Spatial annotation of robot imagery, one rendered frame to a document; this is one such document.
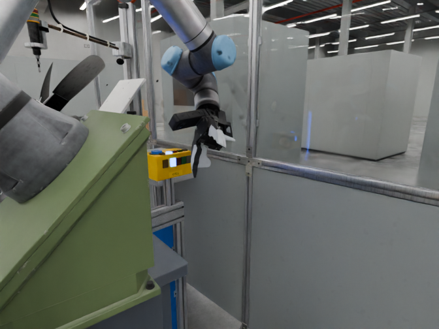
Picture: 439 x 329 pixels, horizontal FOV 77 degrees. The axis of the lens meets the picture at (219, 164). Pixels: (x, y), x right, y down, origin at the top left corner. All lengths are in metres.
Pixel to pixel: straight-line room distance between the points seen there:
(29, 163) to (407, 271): 1.07
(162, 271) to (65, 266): 0.16
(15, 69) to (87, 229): 6.45
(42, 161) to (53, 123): 0.06
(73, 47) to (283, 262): 13.09
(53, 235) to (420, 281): 1.05
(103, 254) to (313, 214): 0.93
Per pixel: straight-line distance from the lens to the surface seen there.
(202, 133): 0.73
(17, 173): 0.45
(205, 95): 0.81
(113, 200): 0.35
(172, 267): 0.48
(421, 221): 1.06
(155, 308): 0.52
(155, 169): 0.99
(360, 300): 1.26
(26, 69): 6.76
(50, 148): 0.44
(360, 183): 1.08
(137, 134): 0.34
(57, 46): 13.68
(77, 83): 1.32
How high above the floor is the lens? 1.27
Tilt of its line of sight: 14 degrees down
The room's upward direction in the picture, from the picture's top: straight up
